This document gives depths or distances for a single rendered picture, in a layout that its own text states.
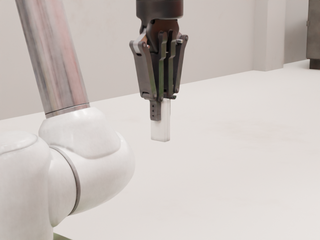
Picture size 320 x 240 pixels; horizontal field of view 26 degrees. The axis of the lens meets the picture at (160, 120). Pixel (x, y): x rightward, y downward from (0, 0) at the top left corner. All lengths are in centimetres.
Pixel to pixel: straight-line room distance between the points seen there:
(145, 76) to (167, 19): 9
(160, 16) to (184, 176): 217
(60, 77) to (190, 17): 419
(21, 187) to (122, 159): 28
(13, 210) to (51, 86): 30
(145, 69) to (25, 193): 39
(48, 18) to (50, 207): 41
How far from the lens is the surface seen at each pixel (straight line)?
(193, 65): 572
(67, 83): 149
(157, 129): 113
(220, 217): 270
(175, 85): 114
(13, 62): 445
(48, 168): 136
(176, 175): 321
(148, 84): 108
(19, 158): 133
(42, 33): 150
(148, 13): 107
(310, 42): 649
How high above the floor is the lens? 95
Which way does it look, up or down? 13 degrees down
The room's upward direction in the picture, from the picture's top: straight up
